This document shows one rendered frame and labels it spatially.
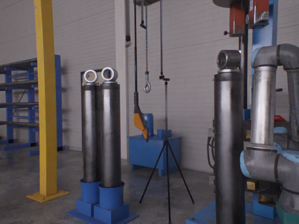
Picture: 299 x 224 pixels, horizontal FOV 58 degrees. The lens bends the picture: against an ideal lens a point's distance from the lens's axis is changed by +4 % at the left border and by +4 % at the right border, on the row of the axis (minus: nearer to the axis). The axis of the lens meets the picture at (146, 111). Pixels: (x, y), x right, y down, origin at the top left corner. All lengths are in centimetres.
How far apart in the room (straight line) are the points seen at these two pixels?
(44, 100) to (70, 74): 393
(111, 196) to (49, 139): 137
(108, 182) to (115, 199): 19
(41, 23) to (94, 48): 313
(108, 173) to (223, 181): 127
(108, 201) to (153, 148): 193
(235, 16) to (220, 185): 153
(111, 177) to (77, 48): 512
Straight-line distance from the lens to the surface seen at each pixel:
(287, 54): 162
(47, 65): 388
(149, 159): 475
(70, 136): 775
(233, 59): 211
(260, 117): 157
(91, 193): 318
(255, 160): 154
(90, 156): 309
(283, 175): 152
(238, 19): 274
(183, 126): 512
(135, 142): 491
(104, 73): 292
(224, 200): 217
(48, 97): 384
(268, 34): 292
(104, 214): 301
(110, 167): 287
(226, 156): 208
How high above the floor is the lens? 124
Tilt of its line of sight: 2 degrees down
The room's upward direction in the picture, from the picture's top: 1 degrees counter-clockwise
